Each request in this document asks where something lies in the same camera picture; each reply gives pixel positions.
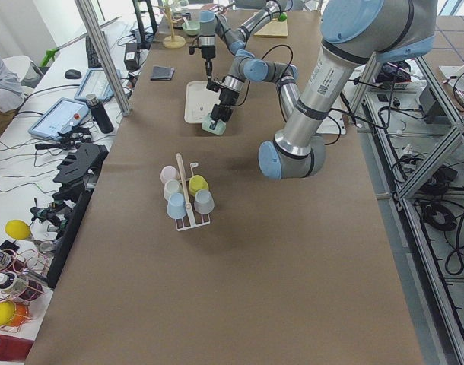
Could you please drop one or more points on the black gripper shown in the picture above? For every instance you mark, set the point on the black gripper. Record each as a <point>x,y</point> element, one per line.
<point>228,98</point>
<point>207,52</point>

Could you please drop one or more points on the green plastic cup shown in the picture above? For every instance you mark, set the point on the green plastic cup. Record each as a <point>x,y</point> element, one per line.
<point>215,127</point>

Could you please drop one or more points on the cream rabbit tray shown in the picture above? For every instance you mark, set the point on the cream rabbit tray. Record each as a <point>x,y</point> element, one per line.
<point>199,101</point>

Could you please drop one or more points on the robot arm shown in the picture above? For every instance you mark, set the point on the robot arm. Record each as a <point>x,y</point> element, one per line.
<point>213,24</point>
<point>352,32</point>

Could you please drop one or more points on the yellow plastic cup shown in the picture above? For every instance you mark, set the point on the yellow plastic cup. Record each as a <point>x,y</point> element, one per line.
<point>196,183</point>

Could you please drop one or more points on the pink plastic cup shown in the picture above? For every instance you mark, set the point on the pink plastic cup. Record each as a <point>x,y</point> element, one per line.
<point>168,173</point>

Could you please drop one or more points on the cream plastic cup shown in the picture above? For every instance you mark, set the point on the cream plastic cup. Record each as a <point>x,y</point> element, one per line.
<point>171,187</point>

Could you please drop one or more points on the grey plastic cup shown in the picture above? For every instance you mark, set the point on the grey plastic cup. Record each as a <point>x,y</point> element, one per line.
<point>204,202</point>

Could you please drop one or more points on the blue plastic cup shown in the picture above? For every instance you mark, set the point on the blue plastic cup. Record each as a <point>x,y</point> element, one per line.
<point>176,206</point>

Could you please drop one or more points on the wooden mug tree stand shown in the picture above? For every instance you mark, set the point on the wooden mug tree stand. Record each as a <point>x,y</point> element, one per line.
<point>172,41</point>

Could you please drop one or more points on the green bowl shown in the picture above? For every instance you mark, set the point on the green bowl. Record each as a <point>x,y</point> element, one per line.
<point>191,28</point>

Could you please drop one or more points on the grey folded cloth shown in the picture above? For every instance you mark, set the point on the grey folded cloth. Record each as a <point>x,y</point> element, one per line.
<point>162,73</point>

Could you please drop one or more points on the wooden cutting board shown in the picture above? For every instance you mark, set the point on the wooden cutting board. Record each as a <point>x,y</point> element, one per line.
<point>273,29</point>

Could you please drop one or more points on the black power adapter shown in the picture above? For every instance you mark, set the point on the black power adapter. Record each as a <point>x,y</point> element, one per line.
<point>134,57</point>

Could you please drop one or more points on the green lime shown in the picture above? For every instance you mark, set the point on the green lime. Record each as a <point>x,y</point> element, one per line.
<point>282,17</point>

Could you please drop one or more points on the blue cased tablet far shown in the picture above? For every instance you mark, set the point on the blue cased tablet far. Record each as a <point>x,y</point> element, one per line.
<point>94,82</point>

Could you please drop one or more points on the blue cased tablet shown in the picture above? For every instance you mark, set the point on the blue cased tablet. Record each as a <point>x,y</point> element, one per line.
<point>94,82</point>
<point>60,119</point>

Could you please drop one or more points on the black keyboard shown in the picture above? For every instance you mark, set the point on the black keyboard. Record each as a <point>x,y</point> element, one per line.
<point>93,60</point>

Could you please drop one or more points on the black water bottle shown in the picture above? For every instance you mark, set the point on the black water bottle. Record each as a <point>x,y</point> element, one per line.
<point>99,113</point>

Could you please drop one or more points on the black computer mouse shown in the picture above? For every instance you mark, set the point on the black computer mouse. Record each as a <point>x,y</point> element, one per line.
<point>72,74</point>

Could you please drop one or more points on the black tool stand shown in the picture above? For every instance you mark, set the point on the black tool stand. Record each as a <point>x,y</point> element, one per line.
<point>77,177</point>

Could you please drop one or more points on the blue cased tablet near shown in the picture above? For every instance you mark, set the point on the blue cased tablet near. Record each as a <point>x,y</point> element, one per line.
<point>60,119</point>

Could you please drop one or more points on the seated person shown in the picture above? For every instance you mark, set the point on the seated person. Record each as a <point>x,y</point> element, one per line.
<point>11,92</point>

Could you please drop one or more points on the yellow lemon upper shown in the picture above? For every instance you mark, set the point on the yellow lemon upper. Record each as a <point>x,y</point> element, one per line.
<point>17,229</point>

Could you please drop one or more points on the yellow lemon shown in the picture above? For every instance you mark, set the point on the yellow lemon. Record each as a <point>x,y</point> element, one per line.
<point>7,313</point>
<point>17,229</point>

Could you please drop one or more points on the yellow lemon lower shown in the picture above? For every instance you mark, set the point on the yellow lemon lower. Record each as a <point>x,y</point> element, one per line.
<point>7,313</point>

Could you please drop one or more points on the aluminium frame post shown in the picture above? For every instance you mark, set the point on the aluminium frame post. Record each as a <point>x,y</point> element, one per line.
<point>89,18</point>

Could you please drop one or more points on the white camera pole mount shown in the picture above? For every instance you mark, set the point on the white camera pole mount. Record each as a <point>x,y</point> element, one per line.
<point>332,124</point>

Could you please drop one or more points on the white wire cup rack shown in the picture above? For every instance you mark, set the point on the white wire cup rack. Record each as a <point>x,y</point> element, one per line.
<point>189,222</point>

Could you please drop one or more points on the copper wire basket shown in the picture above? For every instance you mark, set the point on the copper wire basket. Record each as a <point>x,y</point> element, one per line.
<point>23,281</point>

